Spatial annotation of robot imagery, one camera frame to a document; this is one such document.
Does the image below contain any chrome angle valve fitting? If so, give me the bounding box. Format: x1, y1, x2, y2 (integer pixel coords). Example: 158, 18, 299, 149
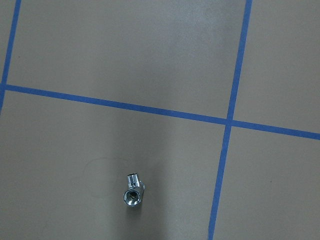
123, 172, 145, 208

